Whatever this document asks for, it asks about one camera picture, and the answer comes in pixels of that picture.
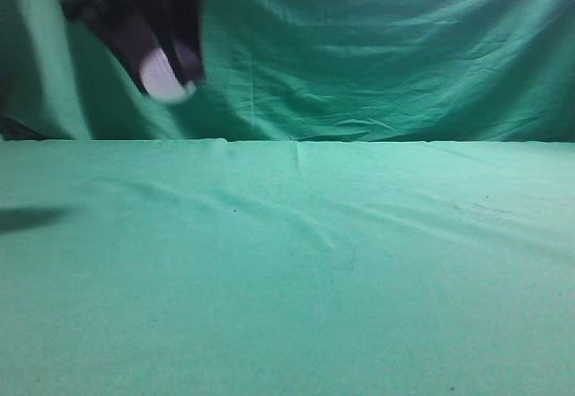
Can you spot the green backdrop cloth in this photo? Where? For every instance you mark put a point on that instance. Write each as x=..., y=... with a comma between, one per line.
x=308, y=70

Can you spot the white dimpled golf ball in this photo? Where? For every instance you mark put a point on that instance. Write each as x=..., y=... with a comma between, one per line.
x=160, y=82

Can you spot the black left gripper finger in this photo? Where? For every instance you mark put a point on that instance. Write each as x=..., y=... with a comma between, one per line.
x=123, y=28

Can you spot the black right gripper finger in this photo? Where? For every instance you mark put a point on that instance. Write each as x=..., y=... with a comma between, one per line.
x=178, y=29

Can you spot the green table cloth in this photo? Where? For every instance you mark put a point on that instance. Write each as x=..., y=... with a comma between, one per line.
x=281, y=268

